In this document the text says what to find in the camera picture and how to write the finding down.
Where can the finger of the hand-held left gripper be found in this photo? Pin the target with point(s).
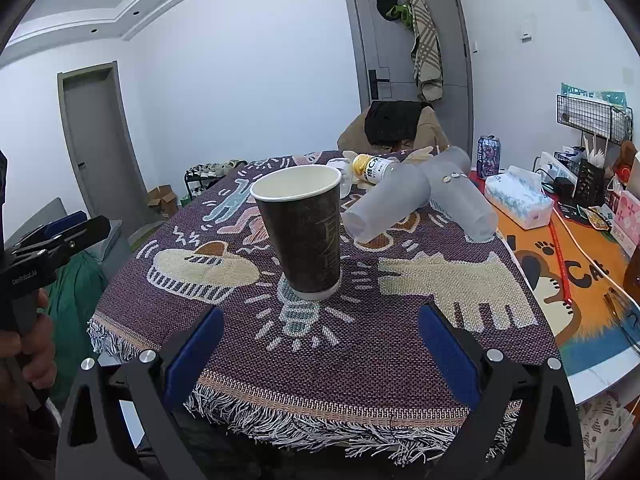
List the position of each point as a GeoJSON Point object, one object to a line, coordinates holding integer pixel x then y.
{"type": "Point", "coordinates": [64, 223]}
{"type": "Point", "coordinates": [86, 235]}

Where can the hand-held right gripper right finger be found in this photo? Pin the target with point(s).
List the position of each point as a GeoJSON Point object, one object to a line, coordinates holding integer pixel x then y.
{"type": "Point", "coordinates": [445, 352]}

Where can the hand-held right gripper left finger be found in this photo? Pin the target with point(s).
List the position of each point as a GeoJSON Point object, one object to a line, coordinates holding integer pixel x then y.
{"type": "Point", "coordinates": [196, 355]}

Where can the person's left forearm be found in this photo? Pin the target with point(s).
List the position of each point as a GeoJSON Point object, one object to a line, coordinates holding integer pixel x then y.
{"type": "Point", "coordinates": [22, 440]}

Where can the frosted plastic cup with stickers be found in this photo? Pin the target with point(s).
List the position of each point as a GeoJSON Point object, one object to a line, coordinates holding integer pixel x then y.
{"type": "Point", "coordinates": [462, 202]}

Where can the brown paper cup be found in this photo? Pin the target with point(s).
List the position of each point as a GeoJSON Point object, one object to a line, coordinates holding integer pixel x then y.
{"type": "Point", "coordinates": [302, 240]}

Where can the small clear glass cup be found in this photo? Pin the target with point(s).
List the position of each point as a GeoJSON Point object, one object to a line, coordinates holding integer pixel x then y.
{"type": "Point", "coordinates": [340, 165]}

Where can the person's left hand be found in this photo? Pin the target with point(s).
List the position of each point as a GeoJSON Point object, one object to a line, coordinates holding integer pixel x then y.
{"type": "Point", "coordinates": [44, 360]}

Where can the green fabric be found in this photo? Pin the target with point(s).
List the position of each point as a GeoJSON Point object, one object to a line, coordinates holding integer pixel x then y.
{"type": "Point", "coordinates": [75, 305]}

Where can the cardboard box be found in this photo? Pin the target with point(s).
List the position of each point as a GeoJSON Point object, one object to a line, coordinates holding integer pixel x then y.
{"type": "Point", "coordinates": [162, 201]}

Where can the grey interior door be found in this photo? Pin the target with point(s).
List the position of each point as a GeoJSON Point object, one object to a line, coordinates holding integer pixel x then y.
{"type": "Point", "coordinates": [97, 145]}

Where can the printed woven blanket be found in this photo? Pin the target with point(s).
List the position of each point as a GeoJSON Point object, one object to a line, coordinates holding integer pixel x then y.
{"type": "Point", "coordinates": [350, 360]}

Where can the black shoe rack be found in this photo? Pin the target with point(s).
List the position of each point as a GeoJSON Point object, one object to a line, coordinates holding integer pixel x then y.
{"type": "Point", "coordinates": [205, 182]}

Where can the orange cat desk mat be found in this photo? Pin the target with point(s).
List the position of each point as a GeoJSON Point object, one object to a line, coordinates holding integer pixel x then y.
{"type": "Point", "coordinates": [580, 270]}

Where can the blue patterned tissue box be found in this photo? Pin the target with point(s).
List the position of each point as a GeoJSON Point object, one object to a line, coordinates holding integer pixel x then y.
{"type": "Point", "coordinates": [517, 197]}

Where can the white patterned cloth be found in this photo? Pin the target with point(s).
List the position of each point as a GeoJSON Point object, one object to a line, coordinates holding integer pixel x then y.
{"type": "Point", "coordinates": [605, 435]}

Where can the metal tongs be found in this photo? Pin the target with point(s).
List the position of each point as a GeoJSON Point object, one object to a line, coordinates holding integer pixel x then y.
{"type": "Point", "coordinates": [622, 317]}

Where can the yellow drink bottle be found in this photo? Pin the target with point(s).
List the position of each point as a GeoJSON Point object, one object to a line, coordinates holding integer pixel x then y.
{"type": "Point", "coordinates": [375, 166]}

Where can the dark soda can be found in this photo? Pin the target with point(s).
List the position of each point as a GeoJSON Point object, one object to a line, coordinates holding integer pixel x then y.
{"type": "Point", "coordinates": [489, 157]}

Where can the beige wooden piece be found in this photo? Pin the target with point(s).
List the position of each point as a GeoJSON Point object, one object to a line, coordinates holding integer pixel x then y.
{"type": "Point", "coordinates": [419, 154]}

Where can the brown bottle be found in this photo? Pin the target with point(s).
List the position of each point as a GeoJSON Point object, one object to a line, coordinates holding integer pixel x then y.
{"type": "Point", "coordinates": [633, 272]}

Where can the white power strip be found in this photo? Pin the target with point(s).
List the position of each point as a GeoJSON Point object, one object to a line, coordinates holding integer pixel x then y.
{"type": "Point", "coordinates": [555, 165]}

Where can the black mesh organizer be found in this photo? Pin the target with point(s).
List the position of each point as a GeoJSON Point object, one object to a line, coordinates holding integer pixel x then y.
{"type": "Point", "coordinates": [589, 182]}

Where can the brown chair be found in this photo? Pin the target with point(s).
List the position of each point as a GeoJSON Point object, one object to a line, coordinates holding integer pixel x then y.
{"type": "Point", "coordinates": [430, 130]}

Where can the pink flowered box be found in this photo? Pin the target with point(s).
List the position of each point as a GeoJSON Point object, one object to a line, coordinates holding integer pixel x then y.
{"type": "Point", "coordinates": [627, 217]}

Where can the black garment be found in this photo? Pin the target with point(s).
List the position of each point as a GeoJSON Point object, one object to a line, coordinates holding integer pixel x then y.
{"type": "Point", "coordinates": [392, 122]}

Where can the white plastic cutlery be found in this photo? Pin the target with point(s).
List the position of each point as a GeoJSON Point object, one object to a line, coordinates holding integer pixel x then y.
{"type": "Point", "coordinates": [595, 152]}

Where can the brown plush toy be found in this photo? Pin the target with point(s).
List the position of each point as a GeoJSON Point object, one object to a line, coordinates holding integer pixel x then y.
{"type": "Point", "coordinates": [626, 157]}

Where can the teal packets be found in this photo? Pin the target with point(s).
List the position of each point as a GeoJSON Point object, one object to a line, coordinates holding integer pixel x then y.
{"type": "Point", "coordinates": [592, 95]}

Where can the plaid scarf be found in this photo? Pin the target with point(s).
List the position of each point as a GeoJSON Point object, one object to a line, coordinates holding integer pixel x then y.
{"type": "Point", "coordinates": [425, 45]}

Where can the grey entrance door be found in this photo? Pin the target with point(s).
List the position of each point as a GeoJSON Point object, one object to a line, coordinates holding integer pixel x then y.
{"type": "Point", "coordinates": [380, 50]}

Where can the green cloth item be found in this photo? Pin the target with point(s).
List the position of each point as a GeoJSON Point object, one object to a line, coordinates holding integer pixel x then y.
{"type": "Point", "coordinates": [402, 15]}

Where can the black hat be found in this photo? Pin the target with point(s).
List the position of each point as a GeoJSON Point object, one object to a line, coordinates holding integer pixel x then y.
{"type": "Point", "coordinates": [386, 4]}

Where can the white wall switch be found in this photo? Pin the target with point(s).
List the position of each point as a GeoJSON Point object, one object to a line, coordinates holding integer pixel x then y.
{"type": "Point", "coordinates": [526, 30]}

